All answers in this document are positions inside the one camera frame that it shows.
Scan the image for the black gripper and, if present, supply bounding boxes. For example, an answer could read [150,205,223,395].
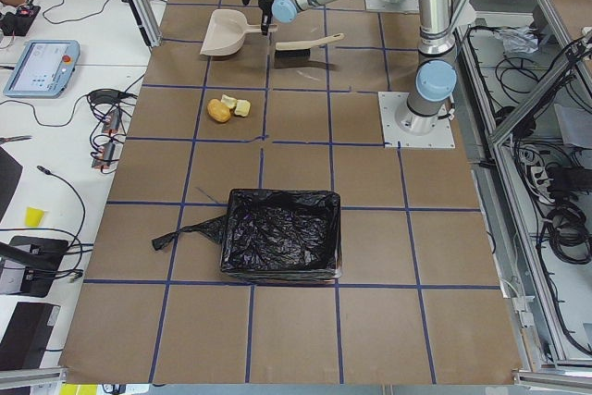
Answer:
[258,0,272,35]

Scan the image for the brown potato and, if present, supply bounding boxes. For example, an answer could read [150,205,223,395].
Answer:
[206,99,232,123]

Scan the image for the beige hand brush black bristles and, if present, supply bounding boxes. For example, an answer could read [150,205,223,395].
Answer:
[274,33,345,59]

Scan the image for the pale yellow foam piece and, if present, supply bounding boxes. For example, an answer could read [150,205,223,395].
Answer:
[220,94,238,110]

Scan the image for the bin with black bag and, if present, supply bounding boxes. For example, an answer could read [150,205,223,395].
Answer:
[152,189,342,282]

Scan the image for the grey usb hub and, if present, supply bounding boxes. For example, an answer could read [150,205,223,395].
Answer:
[91,142,118,170]
[102,108,122,136]

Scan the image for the black monitor stand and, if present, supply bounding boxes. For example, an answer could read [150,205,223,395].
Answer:
[1,236,68,298]

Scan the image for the beige plastic dustpan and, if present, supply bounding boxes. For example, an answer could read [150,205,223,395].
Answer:
[200,9,278,56]

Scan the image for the blue teach pendant near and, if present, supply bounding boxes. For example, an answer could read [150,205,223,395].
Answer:
[3,40,80,98]

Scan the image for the black box device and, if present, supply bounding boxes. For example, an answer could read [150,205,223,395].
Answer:
[1,302,60,371]

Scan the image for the yellow sponge piece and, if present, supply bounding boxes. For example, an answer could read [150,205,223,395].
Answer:
[24,206,47,228]

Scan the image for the pale yellow foam chunk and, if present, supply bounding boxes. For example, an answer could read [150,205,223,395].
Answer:
[234,99,252,117]

